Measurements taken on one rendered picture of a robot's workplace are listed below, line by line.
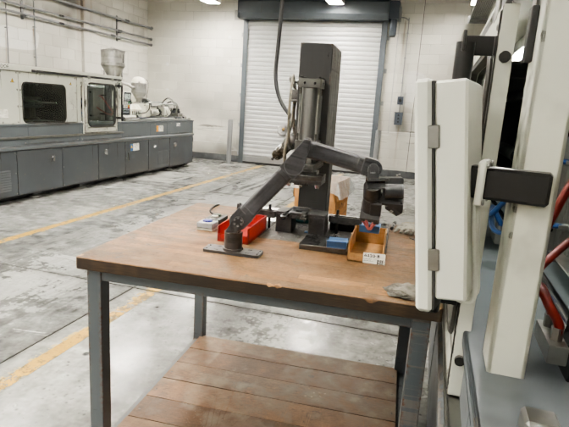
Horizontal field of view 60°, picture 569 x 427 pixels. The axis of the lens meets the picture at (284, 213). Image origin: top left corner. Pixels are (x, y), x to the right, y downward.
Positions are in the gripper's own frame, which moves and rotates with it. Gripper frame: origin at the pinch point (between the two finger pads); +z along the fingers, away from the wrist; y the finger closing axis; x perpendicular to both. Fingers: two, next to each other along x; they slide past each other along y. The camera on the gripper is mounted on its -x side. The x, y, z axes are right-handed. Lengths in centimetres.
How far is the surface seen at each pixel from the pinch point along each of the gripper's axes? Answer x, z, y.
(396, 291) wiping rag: -11.0, -11.6, -35.5
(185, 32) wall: 516, 356, 925
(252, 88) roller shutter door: 340, 448, 849
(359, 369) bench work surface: 0, 90, -5
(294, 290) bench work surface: 17.3, -12.1, -40.5
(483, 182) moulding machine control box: -21, -73, -59
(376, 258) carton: -3.8, 2.8, -11.5
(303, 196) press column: 33, 24, 38
